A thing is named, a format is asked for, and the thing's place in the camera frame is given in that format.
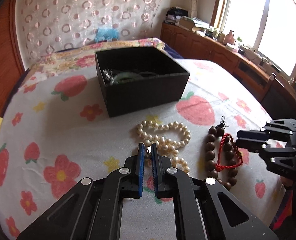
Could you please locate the pearl necklace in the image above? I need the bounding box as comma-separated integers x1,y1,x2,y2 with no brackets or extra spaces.
135,120,191,177

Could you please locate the green jade bangle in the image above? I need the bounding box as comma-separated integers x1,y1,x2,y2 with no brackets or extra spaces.
110,72,157,85

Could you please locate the black jewelry box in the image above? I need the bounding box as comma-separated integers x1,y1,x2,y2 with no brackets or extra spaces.
95,47,190,117

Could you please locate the person's right hand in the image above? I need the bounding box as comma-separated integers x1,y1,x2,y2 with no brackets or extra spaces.
280,176,294,190

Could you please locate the pink bottle on cabinet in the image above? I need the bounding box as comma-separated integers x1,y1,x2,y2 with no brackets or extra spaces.
224,30,235,45

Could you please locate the wooden sideboard cabinet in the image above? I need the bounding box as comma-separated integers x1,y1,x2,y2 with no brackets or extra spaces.
160,23,296,103

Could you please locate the floral quilt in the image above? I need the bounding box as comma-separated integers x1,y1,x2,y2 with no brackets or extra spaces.
26,37,169,82

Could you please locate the clutter pile on cabinet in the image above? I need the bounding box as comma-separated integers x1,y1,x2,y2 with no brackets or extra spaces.
164,7,209,32

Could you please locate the pink circle lace curtain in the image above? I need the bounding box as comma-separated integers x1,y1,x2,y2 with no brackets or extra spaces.
15,0,162,68

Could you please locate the red braided cord bracelet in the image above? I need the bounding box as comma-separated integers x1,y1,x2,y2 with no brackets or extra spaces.
215,133,244,172

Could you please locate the brown wooden bead bracelet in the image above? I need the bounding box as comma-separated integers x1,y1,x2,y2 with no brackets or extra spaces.
204,126,239,191

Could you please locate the window with wooden frame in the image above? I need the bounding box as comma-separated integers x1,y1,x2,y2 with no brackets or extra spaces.
217,0,296,79

